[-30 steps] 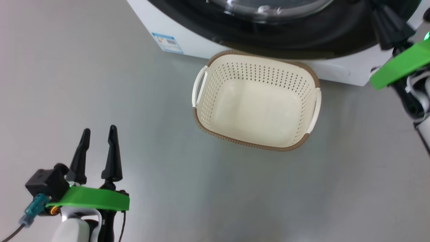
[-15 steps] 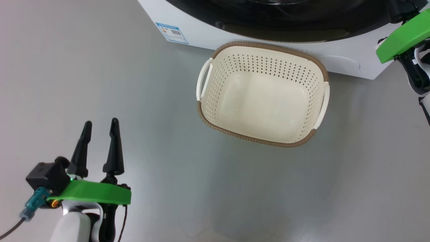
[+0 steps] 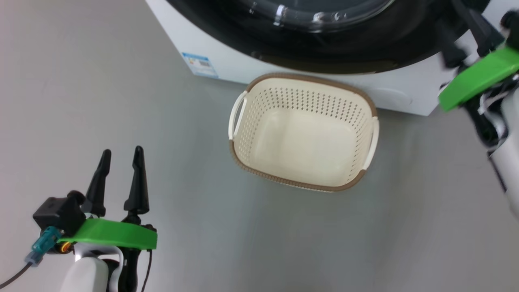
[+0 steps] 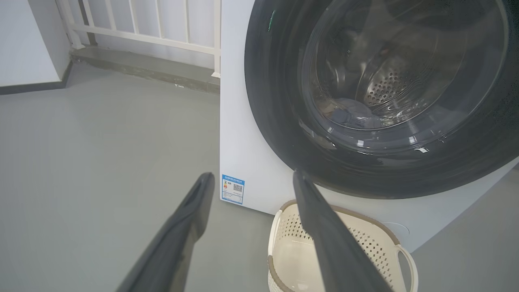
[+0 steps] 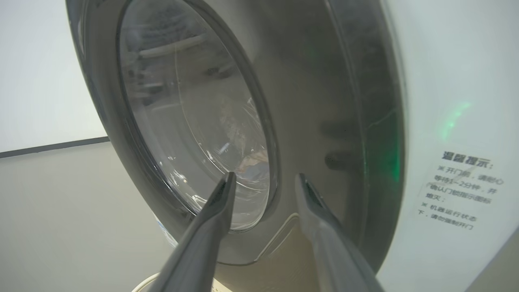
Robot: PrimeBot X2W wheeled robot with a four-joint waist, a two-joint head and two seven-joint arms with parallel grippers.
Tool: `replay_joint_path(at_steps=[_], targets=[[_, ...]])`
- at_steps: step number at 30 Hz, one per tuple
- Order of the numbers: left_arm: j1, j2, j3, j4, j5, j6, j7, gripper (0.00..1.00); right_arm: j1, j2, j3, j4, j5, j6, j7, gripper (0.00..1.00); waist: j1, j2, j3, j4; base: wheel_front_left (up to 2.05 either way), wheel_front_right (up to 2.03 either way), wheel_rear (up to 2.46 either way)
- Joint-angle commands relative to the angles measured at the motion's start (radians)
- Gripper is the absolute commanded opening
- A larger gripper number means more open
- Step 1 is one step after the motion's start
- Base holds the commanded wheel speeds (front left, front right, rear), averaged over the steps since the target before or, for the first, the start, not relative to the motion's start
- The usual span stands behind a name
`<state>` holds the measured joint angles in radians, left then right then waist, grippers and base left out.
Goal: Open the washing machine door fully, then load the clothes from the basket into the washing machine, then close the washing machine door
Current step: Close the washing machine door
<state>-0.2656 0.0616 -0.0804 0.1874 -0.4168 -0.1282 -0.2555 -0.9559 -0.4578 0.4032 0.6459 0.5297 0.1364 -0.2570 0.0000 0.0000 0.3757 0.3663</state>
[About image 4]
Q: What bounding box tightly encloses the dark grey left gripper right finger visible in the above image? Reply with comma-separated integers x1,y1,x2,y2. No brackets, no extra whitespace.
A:
292,170,395,292

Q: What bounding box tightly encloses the cream perforated plastic laundry basket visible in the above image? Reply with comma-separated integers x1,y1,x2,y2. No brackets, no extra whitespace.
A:
267,199,419,292

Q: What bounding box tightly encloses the white front-load washing machine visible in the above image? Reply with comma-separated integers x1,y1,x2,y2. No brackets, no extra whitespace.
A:
219,0,519,254

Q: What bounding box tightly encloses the white metal railing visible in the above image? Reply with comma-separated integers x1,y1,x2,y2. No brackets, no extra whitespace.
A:
56,0,222,79

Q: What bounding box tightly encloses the blue cream orange patterned garment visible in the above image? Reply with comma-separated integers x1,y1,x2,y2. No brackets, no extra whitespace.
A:
324,97,382,130

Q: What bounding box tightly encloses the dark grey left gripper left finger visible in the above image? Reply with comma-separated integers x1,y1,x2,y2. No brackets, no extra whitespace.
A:
115,172,216,292

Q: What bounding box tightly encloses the blue energy label sticker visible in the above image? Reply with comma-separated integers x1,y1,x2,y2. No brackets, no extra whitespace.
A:
221,174,245,205

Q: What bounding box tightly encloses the dark grey glass washer door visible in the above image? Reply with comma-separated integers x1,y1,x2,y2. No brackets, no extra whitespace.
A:
244,0,519,200

